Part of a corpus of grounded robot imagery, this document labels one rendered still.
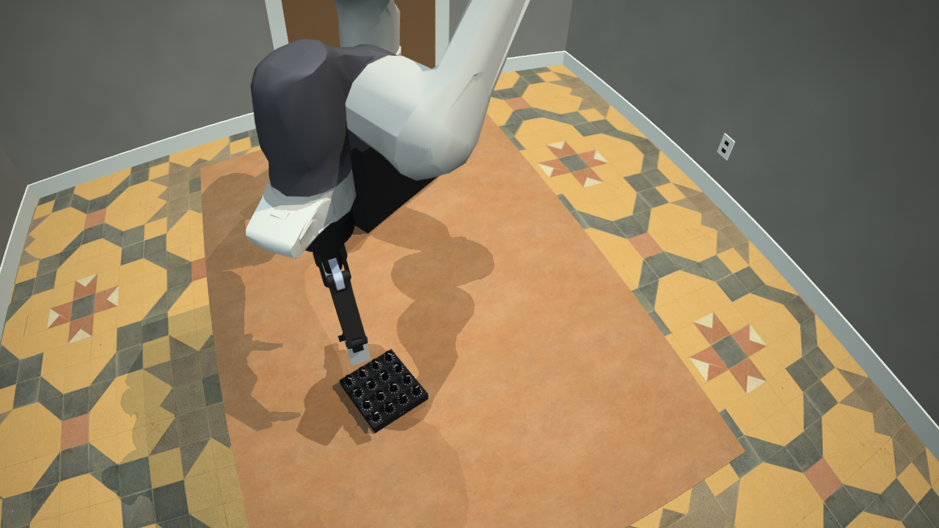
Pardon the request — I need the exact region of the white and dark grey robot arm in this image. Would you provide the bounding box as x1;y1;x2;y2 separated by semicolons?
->
246;0;531;259

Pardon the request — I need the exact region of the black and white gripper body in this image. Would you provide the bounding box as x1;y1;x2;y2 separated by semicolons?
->
305;207;355;274

